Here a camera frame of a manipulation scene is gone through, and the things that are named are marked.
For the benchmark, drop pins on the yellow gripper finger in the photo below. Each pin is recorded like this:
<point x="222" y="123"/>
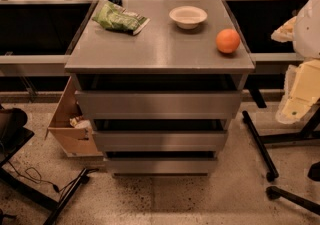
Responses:
<point x="301" y="91"/>

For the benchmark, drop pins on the grey top drawer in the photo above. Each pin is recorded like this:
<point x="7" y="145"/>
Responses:
<point x="158" y="105"/>

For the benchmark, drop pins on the grey drawer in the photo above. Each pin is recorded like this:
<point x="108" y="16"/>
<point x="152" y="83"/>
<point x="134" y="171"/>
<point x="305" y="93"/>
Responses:
<point x="160" y="141"/>
<point x="141" y="166"/>
<point x="158" y="105"/>

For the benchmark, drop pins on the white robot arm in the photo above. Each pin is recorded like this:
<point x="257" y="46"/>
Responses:
<point x="303" y="31"/>

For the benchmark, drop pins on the grey bottom drawer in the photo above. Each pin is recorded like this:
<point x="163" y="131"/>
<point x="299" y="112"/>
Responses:
<point x="141" y="166"/>

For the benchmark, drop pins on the grey middle drawer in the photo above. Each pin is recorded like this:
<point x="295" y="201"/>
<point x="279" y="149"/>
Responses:
<point x="160" y="141"/>

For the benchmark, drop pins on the black stand leg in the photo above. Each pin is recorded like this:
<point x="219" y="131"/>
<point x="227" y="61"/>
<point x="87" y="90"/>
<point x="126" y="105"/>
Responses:
<point x="307" y="133"/>

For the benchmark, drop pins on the orange fruit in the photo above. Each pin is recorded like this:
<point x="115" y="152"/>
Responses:
<point x="227" y="40"/>

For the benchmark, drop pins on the white bowl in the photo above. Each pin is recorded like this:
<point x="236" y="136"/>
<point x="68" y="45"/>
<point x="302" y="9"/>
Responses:
<point x="188" y="17"/>

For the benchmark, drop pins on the green chip bag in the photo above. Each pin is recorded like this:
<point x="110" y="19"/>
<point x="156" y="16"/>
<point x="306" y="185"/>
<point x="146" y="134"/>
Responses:
<point x="113" y="17"/>

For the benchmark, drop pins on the crumpled paper in box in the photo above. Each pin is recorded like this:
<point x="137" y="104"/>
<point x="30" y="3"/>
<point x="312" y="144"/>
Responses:
<point x="79" y="123"/>

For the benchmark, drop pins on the cardboard box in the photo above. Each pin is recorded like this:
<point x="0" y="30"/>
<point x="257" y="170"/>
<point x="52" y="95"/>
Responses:
<point x="75" y="142"/>

